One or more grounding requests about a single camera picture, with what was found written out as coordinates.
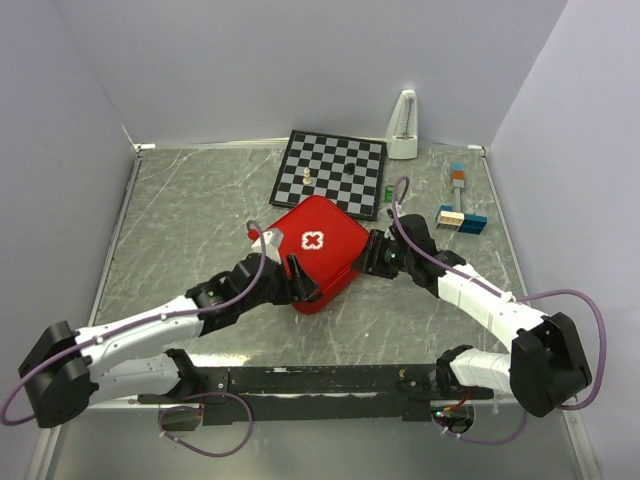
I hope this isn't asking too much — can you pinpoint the blue white brick block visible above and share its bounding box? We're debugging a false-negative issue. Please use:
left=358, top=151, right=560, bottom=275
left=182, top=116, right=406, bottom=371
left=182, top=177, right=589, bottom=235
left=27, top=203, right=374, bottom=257
left=435, top=205, right=488, bottom=235

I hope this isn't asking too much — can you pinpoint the white metronome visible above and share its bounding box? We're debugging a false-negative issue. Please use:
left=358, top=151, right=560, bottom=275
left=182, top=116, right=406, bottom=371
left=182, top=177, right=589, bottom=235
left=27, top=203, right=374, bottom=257
left=385, top=89, right=418, bottom=160

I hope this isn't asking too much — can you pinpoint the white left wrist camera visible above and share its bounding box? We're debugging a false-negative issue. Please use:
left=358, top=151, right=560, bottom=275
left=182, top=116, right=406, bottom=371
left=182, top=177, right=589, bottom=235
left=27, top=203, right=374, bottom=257
left=251, top=228, right=284, bottom=264

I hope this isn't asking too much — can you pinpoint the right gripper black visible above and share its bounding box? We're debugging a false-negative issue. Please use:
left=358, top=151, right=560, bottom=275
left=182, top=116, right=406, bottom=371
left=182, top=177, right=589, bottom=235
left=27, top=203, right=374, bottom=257
left=349, top=229, right=414, bottom=280

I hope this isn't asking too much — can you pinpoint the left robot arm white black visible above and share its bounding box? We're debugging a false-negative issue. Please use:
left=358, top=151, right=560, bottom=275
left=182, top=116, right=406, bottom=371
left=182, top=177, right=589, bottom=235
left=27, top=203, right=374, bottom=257
left=18, top=253, right=322, bottom=428

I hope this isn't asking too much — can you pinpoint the black white chessboard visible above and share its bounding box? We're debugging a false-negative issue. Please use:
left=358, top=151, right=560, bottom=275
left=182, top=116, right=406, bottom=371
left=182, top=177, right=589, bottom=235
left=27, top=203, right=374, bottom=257
left=269, top=130, right=387, bottom=221

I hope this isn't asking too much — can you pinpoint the white chess pawn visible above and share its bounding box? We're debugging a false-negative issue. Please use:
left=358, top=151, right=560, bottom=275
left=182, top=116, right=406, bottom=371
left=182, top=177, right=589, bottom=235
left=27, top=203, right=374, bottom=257
left=303, top=168, right=312, bottom=186

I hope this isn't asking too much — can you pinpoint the blue orange grey brick stick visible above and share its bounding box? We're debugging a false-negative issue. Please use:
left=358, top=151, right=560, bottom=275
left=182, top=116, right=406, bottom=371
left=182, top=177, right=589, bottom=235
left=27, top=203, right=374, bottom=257
left=450, top=163, right=465, bottom=212

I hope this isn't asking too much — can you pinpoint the black red medicine kit case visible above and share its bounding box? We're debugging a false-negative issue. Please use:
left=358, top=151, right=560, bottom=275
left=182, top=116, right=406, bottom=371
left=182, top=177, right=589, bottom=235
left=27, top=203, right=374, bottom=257
left=269, top=195, right=369, bottom=315

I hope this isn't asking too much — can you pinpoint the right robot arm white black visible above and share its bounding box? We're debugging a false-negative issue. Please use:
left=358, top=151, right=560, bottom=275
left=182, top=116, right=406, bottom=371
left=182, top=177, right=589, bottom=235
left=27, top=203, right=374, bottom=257
left=352, top=214, right=592, bottom=418

